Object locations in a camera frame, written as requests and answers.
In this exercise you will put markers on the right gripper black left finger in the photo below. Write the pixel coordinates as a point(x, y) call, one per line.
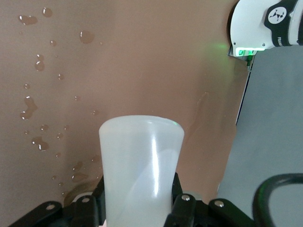
point(71, 212)

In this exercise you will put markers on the brown table mat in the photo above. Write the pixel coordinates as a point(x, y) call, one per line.
point(142, 71)

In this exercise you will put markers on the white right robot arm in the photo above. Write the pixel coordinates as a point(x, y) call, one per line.
point(248, 23)

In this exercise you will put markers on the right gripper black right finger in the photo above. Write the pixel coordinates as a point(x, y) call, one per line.
point(189, 212)

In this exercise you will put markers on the translucent squeeze bottle orange cap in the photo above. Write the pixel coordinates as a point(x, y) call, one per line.
point(137, 165)

